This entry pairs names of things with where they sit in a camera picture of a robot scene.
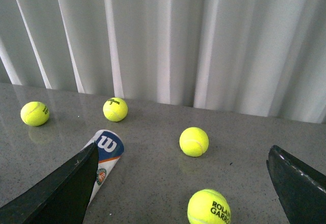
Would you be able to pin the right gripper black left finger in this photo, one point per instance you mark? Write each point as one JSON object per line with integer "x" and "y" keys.
{"x": 61, "y": 197}

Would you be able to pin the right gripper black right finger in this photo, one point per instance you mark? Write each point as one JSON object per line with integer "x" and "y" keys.
{"x": 300, "y": 188}

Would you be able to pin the Wilson tennis ball can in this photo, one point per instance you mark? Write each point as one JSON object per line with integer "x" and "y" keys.
{"x": 110, "y": 149}

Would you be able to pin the tennis ball far left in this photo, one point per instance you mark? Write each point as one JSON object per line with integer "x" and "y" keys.
{"x": 35, "y": 113}

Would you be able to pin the Roland Garros tennis ball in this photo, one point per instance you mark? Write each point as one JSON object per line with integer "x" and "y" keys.
{"x": 208, "y": 206}

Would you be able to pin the Wilson 3 tennis ball back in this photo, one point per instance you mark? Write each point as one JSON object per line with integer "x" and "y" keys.
{"x": 115, "y": 109}

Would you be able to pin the plain tennis ball centre right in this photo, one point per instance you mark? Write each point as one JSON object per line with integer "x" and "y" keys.
{"x": 194, "y": 141}

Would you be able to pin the white pleated curtain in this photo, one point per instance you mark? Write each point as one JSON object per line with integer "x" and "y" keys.
{"x": 255, "y": 57}

